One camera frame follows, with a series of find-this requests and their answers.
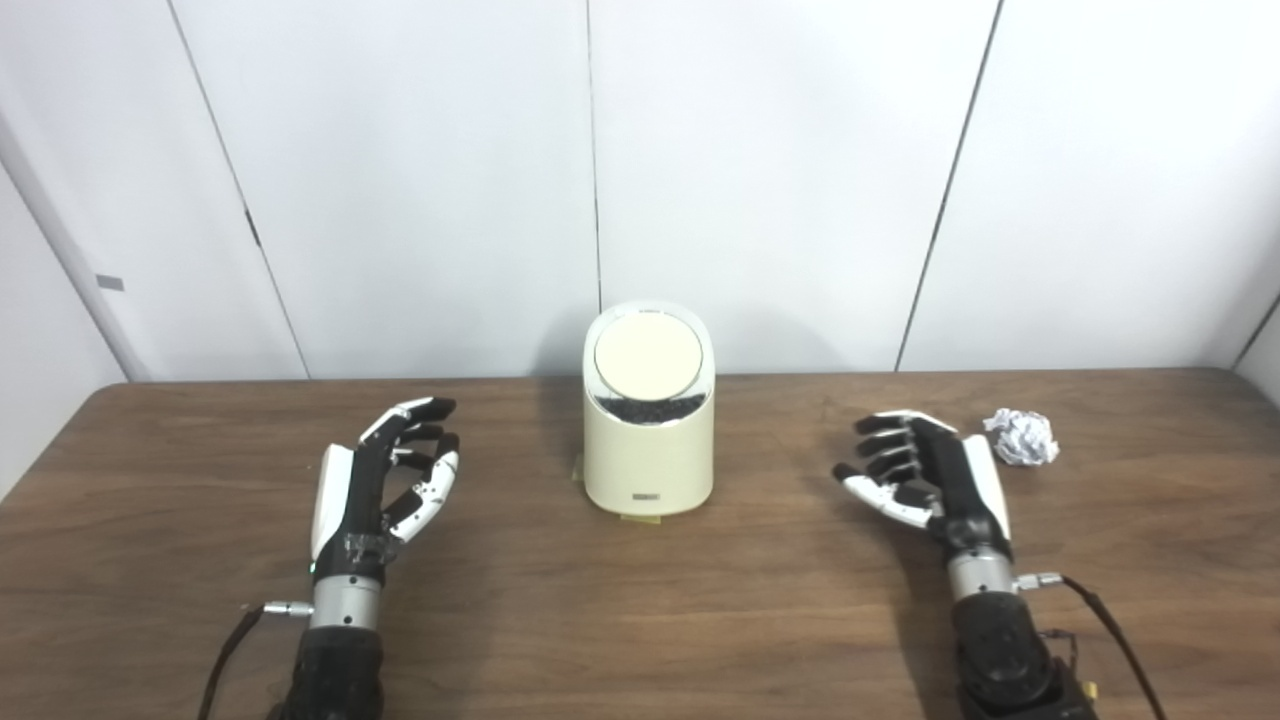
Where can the grey wall tag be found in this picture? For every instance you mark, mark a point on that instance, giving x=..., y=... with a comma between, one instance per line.
x=110, y=283

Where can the white paper ball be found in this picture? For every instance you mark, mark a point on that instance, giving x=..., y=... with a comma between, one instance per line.
x=1022, y=438

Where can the white and black right hand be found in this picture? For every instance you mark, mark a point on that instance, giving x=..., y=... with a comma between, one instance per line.
x=960, y=490

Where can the cream-colored bin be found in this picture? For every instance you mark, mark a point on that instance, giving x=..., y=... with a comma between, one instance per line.
x=648, y=455

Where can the round cream bin lid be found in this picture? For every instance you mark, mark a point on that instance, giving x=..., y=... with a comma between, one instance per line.
x=648, y=355

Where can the black wall panel hinge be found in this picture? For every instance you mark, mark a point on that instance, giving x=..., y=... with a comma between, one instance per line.
x=253, y=228

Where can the white and black left hand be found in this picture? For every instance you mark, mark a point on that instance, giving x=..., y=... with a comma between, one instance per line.
x=340, y=500

